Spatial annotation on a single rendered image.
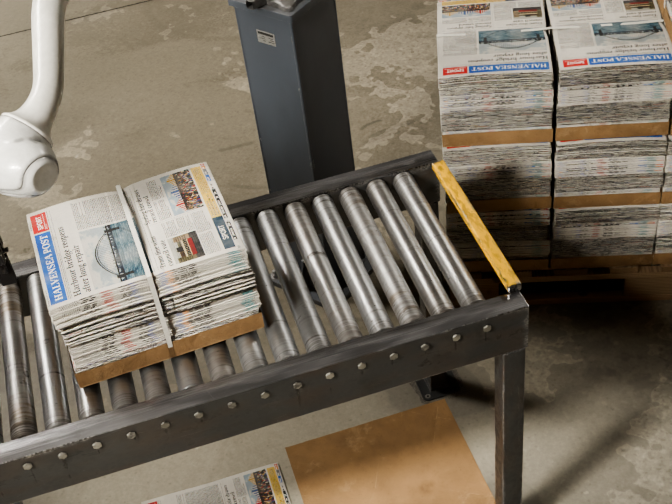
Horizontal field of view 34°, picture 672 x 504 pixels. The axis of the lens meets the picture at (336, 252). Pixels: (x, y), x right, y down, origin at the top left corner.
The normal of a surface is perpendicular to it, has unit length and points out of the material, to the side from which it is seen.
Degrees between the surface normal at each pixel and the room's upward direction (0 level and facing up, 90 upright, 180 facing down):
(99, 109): 0
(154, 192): 3
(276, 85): 90
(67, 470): 90
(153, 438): 90
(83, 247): 2
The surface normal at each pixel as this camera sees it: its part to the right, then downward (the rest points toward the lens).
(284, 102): -0.57, 0.60
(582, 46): -0.12, -0.72
